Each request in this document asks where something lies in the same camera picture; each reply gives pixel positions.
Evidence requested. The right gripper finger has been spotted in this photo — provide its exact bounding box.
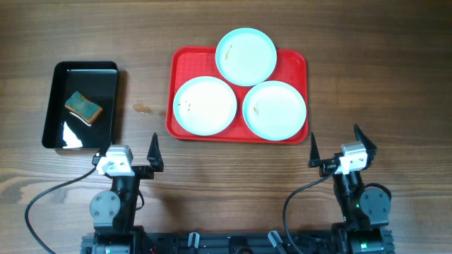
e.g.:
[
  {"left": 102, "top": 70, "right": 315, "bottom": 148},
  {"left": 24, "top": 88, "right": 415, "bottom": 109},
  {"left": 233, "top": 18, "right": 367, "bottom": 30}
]
[
  {"left": 308, "top": 132, "right": 321, "bottom": 168},
  {"left": 354, "top": 124, "right": 376, "bottom": 155}
]

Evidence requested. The green and orange sponge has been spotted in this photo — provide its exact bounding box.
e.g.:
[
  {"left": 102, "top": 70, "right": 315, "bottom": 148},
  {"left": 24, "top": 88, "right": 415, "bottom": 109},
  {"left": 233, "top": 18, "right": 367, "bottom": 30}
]
[{"left": 64, "top": 92, "right": 103, "bottom": 125}]

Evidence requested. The light blue plate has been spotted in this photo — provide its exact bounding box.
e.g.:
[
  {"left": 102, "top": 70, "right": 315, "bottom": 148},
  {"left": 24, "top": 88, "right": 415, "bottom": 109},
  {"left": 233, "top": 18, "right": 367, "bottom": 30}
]
[
  {"left": 242, "top": 80, "right": 307, "bottom": 141},
  {"left": 215, "top": 28, "right": 278, "bottom": 87},
  {"left": 173, "top": 76, "right": 237, "bottom": 136}
]

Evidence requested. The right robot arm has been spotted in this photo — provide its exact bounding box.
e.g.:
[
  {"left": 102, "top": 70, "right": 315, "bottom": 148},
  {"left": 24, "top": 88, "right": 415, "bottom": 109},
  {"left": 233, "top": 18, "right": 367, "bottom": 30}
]
[{"left": 308, "top": 125, "right": 393, "bottom": 253}]

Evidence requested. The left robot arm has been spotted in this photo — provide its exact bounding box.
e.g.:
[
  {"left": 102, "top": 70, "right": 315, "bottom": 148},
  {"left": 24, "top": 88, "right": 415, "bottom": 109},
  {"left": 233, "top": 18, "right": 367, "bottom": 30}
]
[{"left": 81, "top": 134, "right": 164, "bottom": 254}]

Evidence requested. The red plastic tray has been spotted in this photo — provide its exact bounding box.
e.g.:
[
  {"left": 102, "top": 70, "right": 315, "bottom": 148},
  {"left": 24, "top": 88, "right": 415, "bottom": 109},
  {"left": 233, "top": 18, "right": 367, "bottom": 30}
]
[{"left": 165, "top": 46, "right": 308, "bottom": 143}]

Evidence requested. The black water tub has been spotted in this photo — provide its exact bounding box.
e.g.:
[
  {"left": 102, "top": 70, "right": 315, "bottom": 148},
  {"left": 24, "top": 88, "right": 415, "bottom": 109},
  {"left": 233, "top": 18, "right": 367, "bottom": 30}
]
[{"left": 42, "top": 61, "right": 119, "bottom": 149}]

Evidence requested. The left black cable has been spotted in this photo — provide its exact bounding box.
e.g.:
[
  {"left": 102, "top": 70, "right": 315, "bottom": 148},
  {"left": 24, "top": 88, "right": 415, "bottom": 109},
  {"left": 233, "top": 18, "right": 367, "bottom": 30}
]
[{"left": 24, "top": 165, "right": 98, "bottom": 254}]

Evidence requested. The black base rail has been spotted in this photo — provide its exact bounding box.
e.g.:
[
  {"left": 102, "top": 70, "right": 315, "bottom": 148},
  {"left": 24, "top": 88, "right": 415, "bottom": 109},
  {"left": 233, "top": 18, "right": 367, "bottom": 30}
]
[{"left": 81, "top": 224, "right": 395, "bottom": 254}]

